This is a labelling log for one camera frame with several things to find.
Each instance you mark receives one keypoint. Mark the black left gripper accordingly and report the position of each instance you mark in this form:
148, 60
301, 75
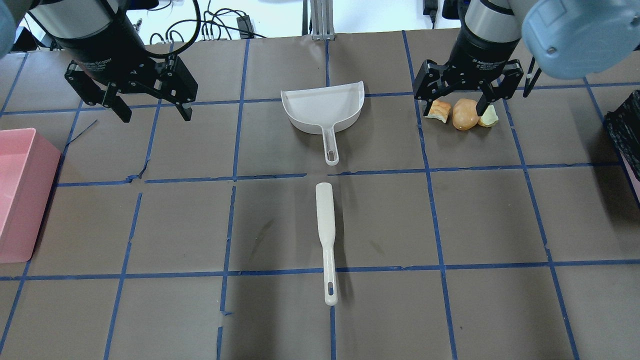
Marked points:
102, 54

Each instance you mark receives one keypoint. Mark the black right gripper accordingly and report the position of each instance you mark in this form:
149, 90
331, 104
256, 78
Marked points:
484, 50

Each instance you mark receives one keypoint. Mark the white plastic dustpan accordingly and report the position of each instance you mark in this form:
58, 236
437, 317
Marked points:
325, 111

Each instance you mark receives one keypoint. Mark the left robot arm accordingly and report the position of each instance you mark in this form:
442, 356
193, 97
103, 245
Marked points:
65, 19

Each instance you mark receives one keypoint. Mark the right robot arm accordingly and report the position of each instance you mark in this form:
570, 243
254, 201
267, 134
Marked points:
568, 39

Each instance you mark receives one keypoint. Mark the pink plastic bin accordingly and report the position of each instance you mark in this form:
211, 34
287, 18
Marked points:
28, 164

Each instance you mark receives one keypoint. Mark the round brown bread roll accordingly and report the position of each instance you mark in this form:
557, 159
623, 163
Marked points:
464, 114

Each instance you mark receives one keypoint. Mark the orange crusty bread piece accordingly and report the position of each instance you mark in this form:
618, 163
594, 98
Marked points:
439, 110

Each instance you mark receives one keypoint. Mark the pale green bread piece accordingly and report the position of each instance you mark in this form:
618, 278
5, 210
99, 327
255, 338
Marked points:
489, 118

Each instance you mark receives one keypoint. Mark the white hand brush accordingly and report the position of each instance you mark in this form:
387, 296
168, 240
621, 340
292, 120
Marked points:
326, 228

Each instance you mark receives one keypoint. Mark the aluminium frame post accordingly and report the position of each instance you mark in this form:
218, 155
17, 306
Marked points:
322, 20

